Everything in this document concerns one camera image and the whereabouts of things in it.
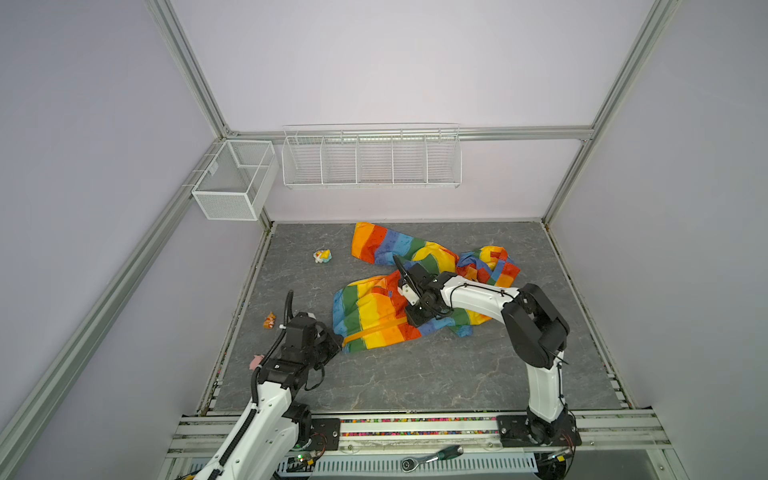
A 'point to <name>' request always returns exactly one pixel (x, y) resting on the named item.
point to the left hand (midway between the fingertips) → (345, 340)
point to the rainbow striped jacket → (371, 311)
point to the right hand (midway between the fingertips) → (415, 319)
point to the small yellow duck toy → (322, 256)
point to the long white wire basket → (391, 155)
